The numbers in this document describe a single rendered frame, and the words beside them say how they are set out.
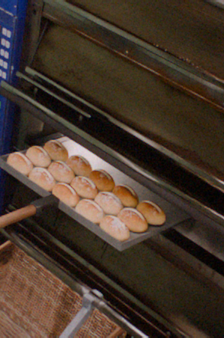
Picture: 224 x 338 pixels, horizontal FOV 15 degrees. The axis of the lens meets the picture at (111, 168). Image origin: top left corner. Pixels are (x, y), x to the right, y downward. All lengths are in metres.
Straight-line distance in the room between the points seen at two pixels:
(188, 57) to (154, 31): 0.14
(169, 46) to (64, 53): 0.45
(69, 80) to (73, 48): 0.10
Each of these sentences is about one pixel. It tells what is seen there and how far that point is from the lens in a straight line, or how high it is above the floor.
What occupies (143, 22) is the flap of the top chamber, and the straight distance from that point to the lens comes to 2.38.
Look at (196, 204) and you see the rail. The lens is 2.22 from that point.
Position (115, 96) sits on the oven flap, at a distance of 2.51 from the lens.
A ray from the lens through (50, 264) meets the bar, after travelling 2.34.
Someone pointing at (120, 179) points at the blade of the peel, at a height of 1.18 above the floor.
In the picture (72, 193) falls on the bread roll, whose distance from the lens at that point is 2.55.
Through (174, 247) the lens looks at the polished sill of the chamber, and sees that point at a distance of 2.52.
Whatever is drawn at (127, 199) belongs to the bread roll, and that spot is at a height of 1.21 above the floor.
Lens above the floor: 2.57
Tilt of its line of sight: 30 degrees down
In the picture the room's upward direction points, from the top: 11 degrees clockwise
